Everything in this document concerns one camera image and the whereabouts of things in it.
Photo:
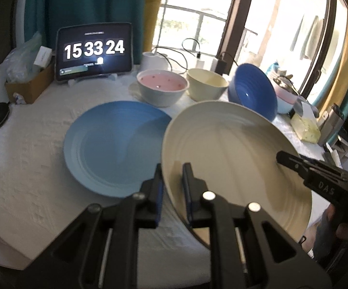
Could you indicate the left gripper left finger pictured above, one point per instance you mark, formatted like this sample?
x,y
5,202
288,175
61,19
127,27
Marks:
x,y
150,208

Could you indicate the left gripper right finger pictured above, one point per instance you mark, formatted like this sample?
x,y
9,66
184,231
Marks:
x,y
199,210

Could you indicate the cream plate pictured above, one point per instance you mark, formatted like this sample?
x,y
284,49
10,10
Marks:
x,y
233,149

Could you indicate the light blue plate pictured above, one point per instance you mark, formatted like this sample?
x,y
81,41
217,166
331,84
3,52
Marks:
x,y
113,148

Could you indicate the pink speckled bowl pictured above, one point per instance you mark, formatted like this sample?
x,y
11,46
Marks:
x,y
161,88

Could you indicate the cream bowl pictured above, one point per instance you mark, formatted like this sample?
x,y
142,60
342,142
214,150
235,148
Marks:
x,y
205,85

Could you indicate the dark blue bowl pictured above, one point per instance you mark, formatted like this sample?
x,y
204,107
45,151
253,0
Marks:
x,y
251,88

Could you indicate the pink and blue stacked bowls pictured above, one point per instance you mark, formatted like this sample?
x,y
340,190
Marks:
x,y
286,94

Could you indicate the steel thermos bottle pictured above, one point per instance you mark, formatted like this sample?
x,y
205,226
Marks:
x,y
330,121

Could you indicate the yellow tissue box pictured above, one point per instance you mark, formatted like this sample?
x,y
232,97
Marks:
x,y
304,123

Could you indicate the yellow curtain right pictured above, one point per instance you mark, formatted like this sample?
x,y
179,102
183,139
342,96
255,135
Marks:
x,y
342,60

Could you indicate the yellow curtain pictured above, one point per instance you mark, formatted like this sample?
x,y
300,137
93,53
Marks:
x,y
151,9
342,60

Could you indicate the black power adapter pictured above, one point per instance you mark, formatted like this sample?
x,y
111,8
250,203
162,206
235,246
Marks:
x,y
220,66

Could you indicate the white lamp base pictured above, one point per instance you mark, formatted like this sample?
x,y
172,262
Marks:
x,y
153,61

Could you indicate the white phone charger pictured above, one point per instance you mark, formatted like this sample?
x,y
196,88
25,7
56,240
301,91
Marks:
x,y
199,62

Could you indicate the hanging teal towel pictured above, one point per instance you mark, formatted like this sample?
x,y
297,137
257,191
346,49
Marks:
x,y
306,37

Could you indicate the cardboard box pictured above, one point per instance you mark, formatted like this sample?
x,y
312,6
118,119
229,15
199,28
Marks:
x,y
27,93

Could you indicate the tablet showing clock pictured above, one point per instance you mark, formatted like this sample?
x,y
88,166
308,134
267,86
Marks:
x,y
86,51

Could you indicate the small white box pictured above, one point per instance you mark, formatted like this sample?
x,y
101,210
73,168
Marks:
x,y
43,57

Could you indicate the clear plastic bag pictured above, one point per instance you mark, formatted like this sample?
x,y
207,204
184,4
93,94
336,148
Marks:
x,y
19,63

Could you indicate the yellow curtain left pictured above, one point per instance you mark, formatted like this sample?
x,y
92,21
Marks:
x,y
151,9

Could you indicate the teal curtain left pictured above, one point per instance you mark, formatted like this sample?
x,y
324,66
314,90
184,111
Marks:
x,y
48,16

